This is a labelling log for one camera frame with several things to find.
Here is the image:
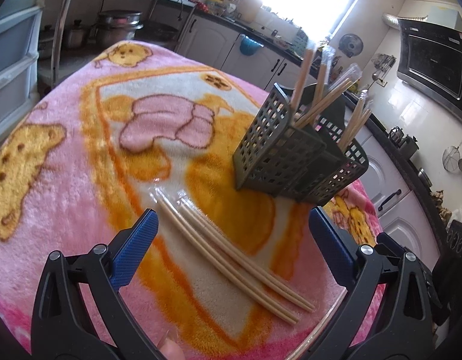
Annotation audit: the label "chopsticks pair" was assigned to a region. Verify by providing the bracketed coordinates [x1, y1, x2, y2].
[293, 46, 362, 128]
[338, 89, 372, 153]

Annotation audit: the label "white kitchen base cabinets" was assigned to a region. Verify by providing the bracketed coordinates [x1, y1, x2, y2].
[174, 12, 442, 271]

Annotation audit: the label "person's left hand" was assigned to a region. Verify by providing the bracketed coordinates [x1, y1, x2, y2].
[158, 336, 185, 360]

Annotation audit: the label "hanging strainer ladle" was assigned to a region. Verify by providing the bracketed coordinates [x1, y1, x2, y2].
[442, 139, 462, 173]

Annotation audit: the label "metal kettle on counter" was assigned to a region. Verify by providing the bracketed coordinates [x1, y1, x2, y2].
[388, 126, 419, 160]

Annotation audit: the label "pink cartoon bear blanket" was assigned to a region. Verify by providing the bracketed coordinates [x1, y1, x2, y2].
[0, 39, 386, 360]

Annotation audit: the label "green plastic utensil basket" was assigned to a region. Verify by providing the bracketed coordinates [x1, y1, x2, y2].
[233, 84, 369, 206]

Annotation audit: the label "black range hood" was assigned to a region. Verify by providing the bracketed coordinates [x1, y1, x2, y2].
[397, 18, 462, 122]

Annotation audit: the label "blue hanging plastic bin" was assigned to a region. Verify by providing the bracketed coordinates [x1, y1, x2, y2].
[239, 34, 263, 56]

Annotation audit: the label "grey plastic drawer unit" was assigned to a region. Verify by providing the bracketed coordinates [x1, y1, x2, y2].
[0, 0, 44, 144]

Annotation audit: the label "stainless steel pot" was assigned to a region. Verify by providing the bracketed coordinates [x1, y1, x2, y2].
[95, 10, 143, 49]

